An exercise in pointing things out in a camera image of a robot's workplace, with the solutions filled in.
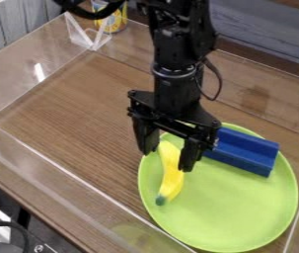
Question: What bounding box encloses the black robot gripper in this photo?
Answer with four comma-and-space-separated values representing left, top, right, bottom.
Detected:
129, 64, 221, 172

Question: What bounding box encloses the yellow toy banana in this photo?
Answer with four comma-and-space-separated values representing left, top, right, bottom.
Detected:
156, 140, 185, 206

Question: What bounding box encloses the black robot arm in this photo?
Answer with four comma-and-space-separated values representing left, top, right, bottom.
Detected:
129, 0, 222, 172

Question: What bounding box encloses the green round plate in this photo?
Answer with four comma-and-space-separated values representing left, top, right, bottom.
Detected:
138, 123, 299, 253

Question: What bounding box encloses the blue foam block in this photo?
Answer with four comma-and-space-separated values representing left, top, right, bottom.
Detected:
204, 126, 280, 177

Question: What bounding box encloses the yellow labelled tin can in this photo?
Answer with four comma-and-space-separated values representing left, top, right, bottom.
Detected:
92, 0, 129, 34

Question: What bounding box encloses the black device with knob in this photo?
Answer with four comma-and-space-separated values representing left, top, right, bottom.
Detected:
11, 226, 70, 253

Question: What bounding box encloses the clear acrylic enclosure wall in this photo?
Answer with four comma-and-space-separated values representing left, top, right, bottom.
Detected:
0, 17, 299, 253

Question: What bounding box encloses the black cable loop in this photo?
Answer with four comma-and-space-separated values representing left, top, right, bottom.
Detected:
0, 221, 29, 253

